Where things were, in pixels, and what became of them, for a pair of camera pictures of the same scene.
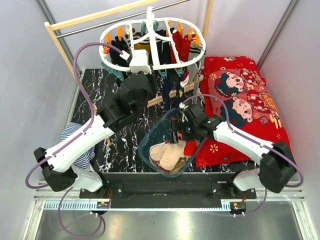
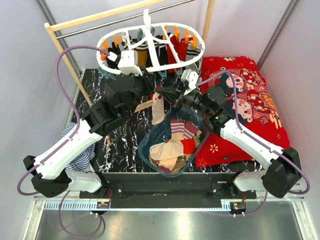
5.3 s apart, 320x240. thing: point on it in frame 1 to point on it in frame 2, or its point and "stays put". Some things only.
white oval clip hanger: x=151 y=20 to x=147 y=24
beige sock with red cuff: x=171 y=156 to x=158 y=108
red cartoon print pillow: x=234 y=89 stays put
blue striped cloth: x=82 y=162 stays put
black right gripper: x=177 y=126 to x=170 y=92
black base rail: x=167 y=190 stays put
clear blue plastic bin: x=155 y=151 stays put
